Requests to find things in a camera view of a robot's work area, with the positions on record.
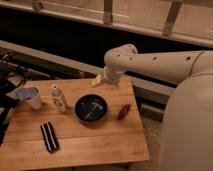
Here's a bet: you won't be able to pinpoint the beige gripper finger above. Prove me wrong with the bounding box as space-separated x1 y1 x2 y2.
92 75 102 87

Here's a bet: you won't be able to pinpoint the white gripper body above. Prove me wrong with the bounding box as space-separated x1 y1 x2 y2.
102 66 121 84

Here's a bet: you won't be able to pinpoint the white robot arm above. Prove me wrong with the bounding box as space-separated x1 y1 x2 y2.
93 44 213 171

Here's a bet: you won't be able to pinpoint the metal utensils in bowl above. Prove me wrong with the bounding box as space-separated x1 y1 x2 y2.
82 102 103 120

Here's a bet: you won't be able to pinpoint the black round bowl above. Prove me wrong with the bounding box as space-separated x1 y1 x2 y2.
75 94 108 124

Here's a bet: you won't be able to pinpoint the white cup with blue cloth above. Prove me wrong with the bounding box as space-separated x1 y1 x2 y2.
15 87 42 110

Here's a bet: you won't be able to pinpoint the black striped rectangular case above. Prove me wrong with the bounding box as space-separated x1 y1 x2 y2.
40 122 59 153

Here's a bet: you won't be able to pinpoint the black stand with cables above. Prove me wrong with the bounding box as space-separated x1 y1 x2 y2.
0 53 26 145

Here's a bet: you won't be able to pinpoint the metal window frame rail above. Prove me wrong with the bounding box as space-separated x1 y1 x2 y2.
0 0 213 48

